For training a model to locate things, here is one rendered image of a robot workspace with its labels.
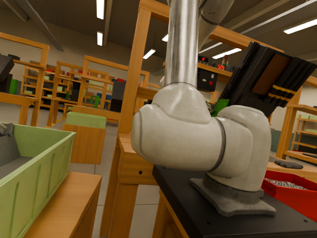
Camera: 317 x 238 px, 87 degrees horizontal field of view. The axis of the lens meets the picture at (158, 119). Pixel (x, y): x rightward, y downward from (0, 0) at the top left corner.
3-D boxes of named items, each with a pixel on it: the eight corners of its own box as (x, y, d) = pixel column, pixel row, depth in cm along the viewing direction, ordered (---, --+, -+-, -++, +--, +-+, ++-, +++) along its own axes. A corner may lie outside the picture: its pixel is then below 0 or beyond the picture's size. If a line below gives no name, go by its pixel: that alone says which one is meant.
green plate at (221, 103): (225, 131, 117) (237, 104, 117) (216, 126, 114) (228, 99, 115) (215, 128, 128) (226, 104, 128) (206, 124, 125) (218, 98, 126)
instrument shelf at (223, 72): (262, 86, 153) (263, 81, 153) (172, 60, 127) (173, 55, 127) (242, 88, 177) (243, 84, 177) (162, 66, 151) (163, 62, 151)
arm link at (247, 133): (276, 194, 45) (295, 114, 44) (217, 190, 41) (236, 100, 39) (235, 171, 61) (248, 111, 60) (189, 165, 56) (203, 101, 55)
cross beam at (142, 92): (253, 121, 181) (255, 113, 180) (135, 96, 143) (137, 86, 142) (250, 120, 186) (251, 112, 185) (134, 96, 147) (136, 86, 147)
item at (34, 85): (83, 115, 941) (89, 76, 930) (17, 106, 837) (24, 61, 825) (83, 114, 992) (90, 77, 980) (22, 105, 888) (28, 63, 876)
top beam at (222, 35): (282, 59, 172) (284, 51, 171) (139, 7, 128) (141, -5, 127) (274, 62, 180) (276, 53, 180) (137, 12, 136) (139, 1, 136)
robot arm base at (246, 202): (287, 216, 47) (292, 196, 46) (222, 217, 40) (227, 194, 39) (238, 184, 64) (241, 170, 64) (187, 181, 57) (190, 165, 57)
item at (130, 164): (331, 194, 120) (336, 174, 119) (118, 183, 76) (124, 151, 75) (309, 185, 133) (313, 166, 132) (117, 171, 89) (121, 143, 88)
